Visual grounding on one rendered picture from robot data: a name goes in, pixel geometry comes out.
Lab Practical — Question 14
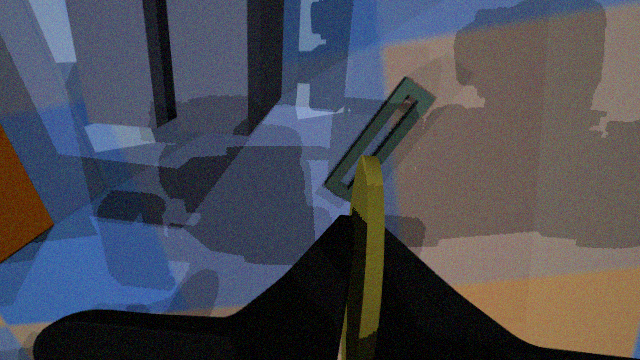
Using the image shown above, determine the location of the gold coin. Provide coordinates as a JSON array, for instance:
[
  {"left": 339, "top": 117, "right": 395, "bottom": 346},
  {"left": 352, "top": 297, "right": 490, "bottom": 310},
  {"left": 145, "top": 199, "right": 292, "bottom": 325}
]
[{"left": 341, "top": 155, "right": 385, "bottom": 360}]

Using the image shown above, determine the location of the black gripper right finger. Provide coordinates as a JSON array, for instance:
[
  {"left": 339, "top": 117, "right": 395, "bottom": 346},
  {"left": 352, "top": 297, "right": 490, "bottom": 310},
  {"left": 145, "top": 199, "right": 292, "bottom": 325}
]
[{"left": 374, "top": 228, "right": 640, "bottom": 360}]

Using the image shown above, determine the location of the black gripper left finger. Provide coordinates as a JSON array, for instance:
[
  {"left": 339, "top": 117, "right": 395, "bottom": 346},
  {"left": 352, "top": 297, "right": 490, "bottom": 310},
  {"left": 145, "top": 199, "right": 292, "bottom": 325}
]
[{"left": 33, "top": 215, "right": 355, "bottom": 360}]

